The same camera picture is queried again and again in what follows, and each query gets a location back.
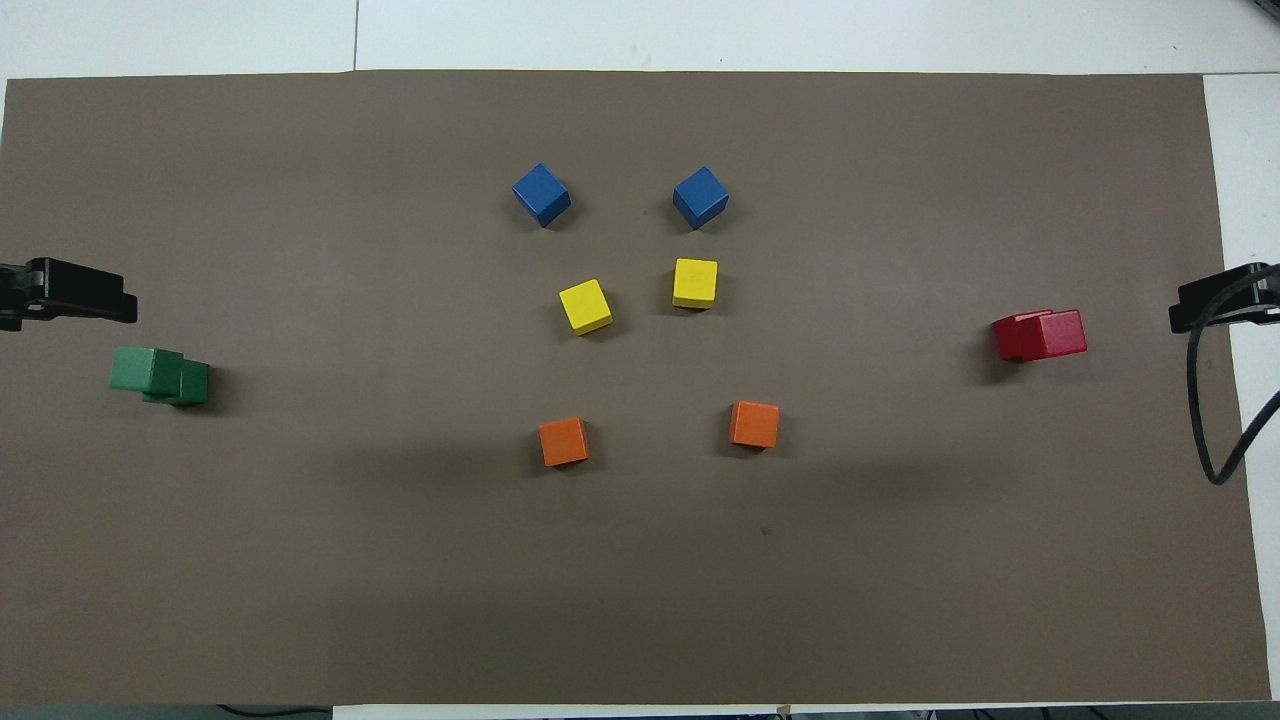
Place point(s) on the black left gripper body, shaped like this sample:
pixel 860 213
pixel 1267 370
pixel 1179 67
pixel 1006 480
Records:
pixel 12 295

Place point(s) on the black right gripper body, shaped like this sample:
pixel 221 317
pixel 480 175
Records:
pixel 1268 300

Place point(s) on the green wooden block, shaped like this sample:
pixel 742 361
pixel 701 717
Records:
pixel 140 368
pixel 196 385

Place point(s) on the red wooden block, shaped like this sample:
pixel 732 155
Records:
pixel 1012 338
pixel 1062 335

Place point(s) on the brown table mat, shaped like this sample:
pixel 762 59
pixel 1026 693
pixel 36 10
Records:
pixel 400 560

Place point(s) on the blue wooden block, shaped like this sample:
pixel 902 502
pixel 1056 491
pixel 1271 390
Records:
pixel 541 194
pixel 700 197

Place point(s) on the orange wooden block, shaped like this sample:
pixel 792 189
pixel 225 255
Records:
pixel 564 441
pixel 755 424

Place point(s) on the yellow wooden block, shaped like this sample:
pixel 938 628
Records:
pixel 585 306
pixel 695 283

